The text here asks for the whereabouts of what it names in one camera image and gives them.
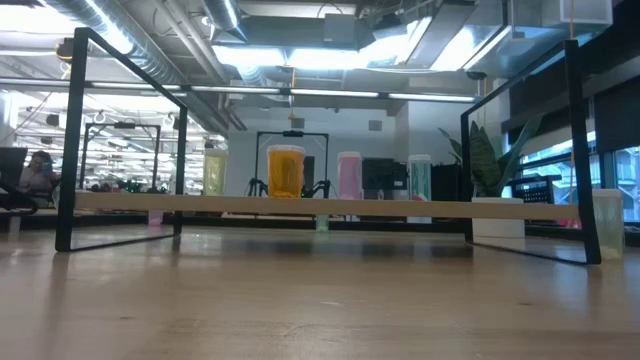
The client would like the pink translucent cup stack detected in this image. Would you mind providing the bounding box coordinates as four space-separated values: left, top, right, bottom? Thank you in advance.
336 151 363 201

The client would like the large orange medicine bottle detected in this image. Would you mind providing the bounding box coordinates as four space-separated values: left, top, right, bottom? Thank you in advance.
266 144 307 200

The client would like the pale yellow translucent cup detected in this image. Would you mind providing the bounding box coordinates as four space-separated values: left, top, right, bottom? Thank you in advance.
202 148 229 197
591 188 626 261

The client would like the black background monitor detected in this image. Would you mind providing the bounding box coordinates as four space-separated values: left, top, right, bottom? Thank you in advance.
361 157 409 191

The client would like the snake plant in white pot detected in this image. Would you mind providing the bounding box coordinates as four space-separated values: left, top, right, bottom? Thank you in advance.
437 113 545 239

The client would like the black perforated crate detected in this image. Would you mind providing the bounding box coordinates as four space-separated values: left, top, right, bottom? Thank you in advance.
509 174 564 205

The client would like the person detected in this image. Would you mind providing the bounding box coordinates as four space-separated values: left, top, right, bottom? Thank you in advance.
18 149 61 201

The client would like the dark computer screen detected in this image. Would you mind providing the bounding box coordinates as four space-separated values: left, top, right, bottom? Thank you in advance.
0 146 30 189

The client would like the wooden shelf with black frame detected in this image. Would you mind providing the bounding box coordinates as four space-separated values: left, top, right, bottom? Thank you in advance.
54 27 603 266

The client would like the black background rig frame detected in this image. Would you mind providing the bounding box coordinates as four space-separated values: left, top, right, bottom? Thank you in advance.
244 129 332 200
79 121 163 194

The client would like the black aluminium table frame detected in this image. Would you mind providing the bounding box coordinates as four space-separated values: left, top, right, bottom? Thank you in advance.
0 212 640 241

